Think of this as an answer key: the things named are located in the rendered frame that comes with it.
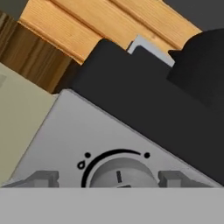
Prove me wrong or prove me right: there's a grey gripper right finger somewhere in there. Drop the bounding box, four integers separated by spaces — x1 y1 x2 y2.
157 170 213 188

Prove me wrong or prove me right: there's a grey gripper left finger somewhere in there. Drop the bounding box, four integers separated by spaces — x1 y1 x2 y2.
1 170 60 188

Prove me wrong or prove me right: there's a silver and black stove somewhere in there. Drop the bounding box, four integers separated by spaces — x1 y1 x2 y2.
5 35 224 188

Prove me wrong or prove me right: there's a grey stove knob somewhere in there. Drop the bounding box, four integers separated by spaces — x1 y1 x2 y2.
88 157 160 188

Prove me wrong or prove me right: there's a light wooden cupboard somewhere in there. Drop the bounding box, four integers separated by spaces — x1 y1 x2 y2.
17 0 203 66

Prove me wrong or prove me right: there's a black pan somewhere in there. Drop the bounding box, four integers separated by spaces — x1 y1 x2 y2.
165 28 224 109

